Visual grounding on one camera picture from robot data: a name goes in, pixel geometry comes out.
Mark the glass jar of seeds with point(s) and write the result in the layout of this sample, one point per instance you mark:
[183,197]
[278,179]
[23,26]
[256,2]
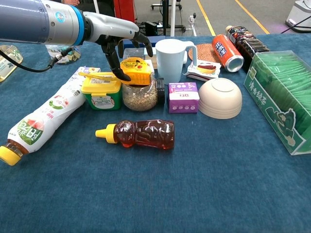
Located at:
[139,97]

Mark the navy blue box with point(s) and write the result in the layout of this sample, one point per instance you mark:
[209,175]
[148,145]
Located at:
[159,38]

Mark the clear bottle of yellow liquid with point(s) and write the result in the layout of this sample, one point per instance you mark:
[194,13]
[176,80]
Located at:
[8,63]

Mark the black box on floor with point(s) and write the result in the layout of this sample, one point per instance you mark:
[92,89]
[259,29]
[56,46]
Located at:
[151,28]

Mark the white machine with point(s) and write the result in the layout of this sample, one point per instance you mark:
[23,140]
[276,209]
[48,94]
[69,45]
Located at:
[300,17]

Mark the green tub with yellow lid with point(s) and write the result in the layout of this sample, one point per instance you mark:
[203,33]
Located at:
[102,97]

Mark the blue table cloth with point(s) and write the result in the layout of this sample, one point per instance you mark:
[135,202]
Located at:
[155,194]

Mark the round woven coaster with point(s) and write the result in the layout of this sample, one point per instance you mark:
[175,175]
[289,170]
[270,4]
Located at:
[204,52]

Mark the white-labelled tea bottle yellow cap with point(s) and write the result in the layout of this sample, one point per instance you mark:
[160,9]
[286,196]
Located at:
[48,114]

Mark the clear jar of clips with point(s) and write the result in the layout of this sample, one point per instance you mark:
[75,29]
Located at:
[70,57]

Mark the white box with blue print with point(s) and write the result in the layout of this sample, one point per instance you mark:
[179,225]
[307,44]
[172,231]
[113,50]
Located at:
[150,64]

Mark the dark tea bottle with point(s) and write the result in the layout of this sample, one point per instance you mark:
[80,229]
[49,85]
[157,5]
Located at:
[250,43]

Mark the bear-shaped honey bottle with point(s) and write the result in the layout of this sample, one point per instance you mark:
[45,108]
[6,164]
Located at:
[150,134]

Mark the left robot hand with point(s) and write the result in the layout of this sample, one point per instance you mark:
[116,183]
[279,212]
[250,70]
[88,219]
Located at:
[109,25]

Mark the transparent plastic case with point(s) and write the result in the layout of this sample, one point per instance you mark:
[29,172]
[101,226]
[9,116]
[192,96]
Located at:
[133,52]

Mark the white power strip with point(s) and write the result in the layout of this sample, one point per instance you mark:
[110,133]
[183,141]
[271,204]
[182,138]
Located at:
[192,19]

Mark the small purple box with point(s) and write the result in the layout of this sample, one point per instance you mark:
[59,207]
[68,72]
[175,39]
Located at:
[183,106]

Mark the orange soda can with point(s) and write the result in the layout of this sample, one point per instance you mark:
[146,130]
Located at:
[224,52]

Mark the white frame pole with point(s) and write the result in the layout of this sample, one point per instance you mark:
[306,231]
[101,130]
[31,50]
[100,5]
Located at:
[96,4]
[173,17]

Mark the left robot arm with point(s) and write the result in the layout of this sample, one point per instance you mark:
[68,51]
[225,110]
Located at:
[29,19]

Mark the upturned beige bowl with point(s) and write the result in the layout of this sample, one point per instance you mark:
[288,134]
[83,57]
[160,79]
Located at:
[219,102]

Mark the light blue mug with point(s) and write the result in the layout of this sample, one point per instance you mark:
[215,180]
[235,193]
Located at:
[170,60]

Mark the black floor stand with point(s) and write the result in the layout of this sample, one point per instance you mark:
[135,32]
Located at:
[166,17]

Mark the clear box of green teabags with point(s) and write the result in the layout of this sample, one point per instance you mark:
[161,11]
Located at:
[272,97]

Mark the cake snack packet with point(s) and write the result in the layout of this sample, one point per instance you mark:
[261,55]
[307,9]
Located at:
[205,70]

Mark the yellow tape measure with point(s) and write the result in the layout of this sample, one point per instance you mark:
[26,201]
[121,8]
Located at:
[139,77]

